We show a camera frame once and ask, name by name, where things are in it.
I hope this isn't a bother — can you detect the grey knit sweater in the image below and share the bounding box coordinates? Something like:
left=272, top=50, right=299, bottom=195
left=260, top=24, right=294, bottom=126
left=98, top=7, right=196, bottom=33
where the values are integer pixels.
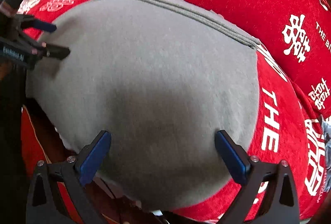
left=27, top=0, right=260, bottom=210

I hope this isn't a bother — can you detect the red wedding bed cover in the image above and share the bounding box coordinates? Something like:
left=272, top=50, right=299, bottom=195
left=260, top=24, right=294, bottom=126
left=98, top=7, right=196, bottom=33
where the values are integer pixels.
left=27, top=0, right=325, bottom=223

